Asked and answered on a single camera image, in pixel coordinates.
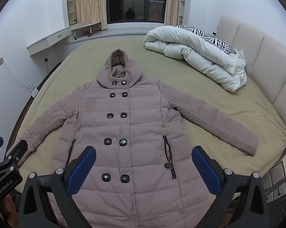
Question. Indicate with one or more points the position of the dark window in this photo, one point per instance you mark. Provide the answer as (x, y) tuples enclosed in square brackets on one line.
[(135, 0)]

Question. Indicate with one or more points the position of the white bedside cabinet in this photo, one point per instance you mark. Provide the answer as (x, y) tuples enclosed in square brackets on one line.
[(279, 178)]

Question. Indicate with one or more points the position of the white wall shelf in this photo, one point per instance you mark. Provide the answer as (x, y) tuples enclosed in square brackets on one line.
[(71, 4), (182, 7)]

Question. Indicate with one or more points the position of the white wall socket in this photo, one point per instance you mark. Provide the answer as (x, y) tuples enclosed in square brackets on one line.
[(1, 61)]

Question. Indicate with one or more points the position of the bed with olive sheet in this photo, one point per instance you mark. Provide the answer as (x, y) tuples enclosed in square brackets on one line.
[(195, 80)]

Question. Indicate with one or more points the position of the white duvet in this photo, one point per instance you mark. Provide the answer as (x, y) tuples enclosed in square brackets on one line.
[(193, 45)]

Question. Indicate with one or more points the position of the person's left hand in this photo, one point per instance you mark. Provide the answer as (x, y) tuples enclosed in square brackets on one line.
[(8, 203)]

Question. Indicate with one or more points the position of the beige padded headboard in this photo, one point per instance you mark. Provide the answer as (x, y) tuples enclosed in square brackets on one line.
[(264, 57)]

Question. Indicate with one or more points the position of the black mesh basket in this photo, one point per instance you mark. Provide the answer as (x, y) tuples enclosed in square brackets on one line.
[(283, 204)]

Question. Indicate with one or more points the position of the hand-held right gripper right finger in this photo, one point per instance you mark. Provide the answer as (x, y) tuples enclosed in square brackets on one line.
[(206, 171)]

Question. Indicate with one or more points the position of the pink hooded puffer coat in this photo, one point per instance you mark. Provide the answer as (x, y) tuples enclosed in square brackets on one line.
[(138, 128)]

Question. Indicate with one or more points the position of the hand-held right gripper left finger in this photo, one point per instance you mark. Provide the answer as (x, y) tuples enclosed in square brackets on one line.
[(82, 171)]

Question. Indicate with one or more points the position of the beige curtain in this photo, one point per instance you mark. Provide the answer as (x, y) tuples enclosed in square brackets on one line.
[(90, 2), (172, 2)]

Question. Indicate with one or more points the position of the zebra print pillow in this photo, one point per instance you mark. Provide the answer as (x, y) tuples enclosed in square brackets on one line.
[(212, 38)]

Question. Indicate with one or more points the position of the white folding table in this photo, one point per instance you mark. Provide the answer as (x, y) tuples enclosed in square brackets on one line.
[(86, 27)]

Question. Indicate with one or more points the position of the white router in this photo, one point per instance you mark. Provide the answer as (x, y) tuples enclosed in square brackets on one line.
[(33, 90)]

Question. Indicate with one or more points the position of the white floating desk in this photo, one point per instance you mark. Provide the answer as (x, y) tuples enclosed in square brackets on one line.
[(50, 40)]

